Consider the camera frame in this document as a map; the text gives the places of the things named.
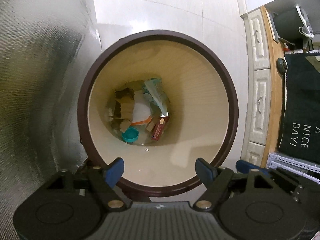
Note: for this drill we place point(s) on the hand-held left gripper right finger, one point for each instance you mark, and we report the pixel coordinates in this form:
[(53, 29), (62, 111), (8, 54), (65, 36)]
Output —
[(203, 171)]

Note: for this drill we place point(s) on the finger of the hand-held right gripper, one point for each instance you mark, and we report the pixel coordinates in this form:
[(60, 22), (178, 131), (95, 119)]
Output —
[(287, 179), (243, 166)]

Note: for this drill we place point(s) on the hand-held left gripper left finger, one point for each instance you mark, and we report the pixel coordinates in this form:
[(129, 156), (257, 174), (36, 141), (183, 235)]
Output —
[(115, 171)]

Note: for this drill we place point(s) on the clear plastic bag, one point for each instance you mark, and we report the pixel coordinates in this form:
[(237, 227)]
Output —
[(141, 111)]

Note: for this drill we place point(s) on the brown rimmed wooden bin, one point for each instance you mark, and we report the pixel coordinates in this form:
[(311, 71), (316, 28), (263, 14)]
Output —
[(200, 92)]

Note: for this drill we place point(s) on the grey trash can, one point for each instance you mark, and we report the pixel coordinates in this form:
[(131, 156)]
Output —
[(287, 22)]

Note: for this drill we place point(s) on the white trash can liner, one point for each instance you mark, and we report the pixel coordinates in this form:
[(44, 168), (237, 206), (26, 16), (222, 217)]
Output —
[(306, 28)]

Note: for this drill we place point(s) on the perforated metal rack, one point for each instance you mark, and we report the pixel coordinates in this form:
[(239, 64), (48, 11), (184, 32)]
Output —
[(290, 161)]

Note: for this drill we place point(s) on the teal plastic lid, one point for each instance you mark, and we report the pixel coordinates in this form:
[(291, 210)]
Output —
[(130, 135)]

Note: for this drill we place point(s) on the small tan cardboard scrap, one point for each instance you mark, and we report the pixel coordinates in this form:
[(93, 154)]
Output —
[(125, 125)]

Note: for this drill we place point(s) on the small brown biscuit piece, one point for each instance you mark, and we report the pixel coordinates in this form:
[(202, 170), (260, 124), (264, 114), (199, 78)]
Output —
[(150, 126)]

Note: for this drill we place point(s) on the red snack box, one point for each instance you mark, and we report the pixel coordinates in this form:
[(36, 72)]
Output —
[(160, 128)]

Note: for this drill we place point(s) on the torn brown cardboard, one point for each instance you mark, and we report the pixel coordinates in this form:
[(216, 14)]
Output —
[(126, 107)]

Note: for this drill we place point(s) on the wooden countertop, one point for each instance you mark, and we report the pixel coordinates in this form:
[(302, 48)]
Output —
[(274, 100)]

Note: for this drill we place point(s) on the white drawer cabinet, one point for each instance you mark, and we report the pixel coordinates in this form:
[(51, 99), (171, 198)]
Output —
[(260, 90)]

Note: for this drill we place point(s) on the black printed mat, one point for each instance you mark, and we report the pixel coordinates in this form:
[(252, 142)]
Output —
[(300, 100)]

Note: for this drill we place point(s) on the teal clear plastic packaging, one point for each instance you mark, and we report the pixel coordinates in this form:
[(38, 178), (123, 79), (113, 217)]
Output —
[(156, 92)]

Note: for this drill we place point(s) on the black round wheel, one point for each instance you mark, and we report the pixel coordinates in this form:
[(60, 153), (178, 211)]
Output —
[(281, 65)]

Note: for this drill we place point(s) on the silver foil covered table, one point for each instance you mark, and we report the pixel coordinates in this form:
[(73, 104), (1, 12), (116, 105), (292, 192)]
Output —
[(37, 80)]

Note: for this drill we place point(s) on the small red object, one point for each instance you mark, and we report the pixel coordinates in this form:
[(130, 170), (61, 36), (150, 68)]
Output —
[(285, 47)]

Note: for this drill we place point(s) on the grey flat board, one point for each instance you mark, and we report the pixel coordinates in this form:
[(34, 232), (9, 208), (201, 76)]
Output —
[(273, 27)]

